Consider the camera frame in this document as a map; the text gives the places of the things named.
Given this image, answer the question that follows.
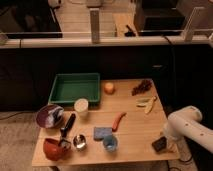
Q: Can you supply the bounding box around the bunch of dark grapes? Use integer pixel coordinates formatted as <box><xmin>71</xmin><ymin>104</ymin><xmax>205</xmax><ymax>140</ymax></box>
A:
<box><xmin>132</xmin><ymin>80</ymin><xmax>152</xmax><ymax>96</ymax></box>

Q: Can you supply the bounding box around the blue glass cup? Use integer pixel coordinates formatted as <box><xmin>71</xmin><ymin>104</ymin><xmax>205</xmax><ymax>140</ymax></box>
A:
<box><xmin>103</xmin><ymin>135</ymin><xmax>118</xmax><ymax>152</ymax></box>

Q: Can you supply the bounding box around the blue sponge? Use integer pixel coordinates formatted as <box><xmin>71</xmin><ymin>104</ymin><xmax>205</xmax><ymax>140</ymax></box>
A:
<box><xmin>93</xmin><ymin>127</ymin><xmax>112</xmax><ymax>141</ymax></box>

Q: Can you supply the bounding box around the black eraser block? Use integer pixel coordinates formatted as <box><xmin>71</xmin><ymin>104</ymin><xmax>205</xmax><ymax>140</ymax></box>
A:
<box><xmin>152</xmin><ymin>137</ymin><xmax>167</xmax><ymax>152</ymax></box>

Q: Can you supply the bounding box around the orange fruit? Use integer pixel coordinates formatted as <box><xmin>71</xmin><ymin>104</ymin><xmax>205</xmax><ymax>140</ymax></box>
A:
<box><xmin>104</xmin><ymin>82</ymin><xmax>115</xmax><ymax>94</ymax></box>

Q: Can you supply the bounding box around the yellow banana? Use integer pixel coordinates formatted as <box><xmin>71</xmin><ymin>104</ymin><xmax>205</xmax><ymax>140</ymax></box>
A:
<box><xmin>144</xmin><ymin>96</ymin><xmax>157</xmax><ymax>114</ymax></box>

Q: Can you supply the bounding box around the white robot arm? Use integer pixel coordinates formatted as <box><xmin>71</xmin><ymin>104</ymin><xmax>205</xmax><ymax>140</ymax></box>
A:
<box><xmin>163</xmin><ymin>106</ymin><xmax>213</xmax><ymax>154</ymax></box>

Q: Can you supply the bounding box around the purple white bowl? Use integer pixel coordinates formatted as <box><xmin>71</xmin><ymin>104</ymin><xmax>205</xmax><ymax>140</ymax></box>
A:
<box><xmin>36</xmin><ymin>104</ymin><xmax>64</xmax><ymax>129</ymax></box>

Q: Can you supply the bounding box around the small metal cup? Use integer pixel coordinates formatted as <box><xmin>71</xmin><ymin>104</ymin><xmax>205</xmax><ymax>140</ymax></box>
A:
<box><xmin>73</xmin><ymin>134</ymin><xmax>86</xmax><ymax>150</ymax></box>

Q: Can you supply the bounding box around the orange carrot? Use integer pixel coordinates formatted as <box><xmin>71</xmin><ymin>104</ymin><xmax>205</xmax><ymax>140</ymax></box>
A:
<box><xmin>112</xmin><ymin>112</ymin><xmax>126</xmax><ymax>132</ymax></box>

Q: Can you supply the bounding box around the white cup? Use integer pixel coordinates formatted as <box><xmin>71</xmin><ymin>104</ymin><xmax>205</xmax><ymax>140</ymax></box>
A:
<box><xmin>74</xmin><ymin>98</ymin><xmax>89</xmax><ymax>117</ymax></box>

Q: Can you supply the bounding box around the green plastic tray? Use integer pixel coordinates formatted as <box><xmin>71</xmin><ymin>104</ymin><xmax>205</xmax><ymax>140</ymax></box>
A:
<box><xmin>49</xmin><ymin>73</ymin><xmax>101</xmax><ymax>105</ymax></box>

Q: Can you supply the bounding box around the red bowl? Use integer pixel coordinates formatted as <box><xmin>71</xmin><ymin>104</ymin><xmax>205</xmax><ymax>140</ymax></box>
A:
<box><xmin>43</xmin><ymin>138</ymin><xmax>71</xmax><ymax>161</ymax></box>

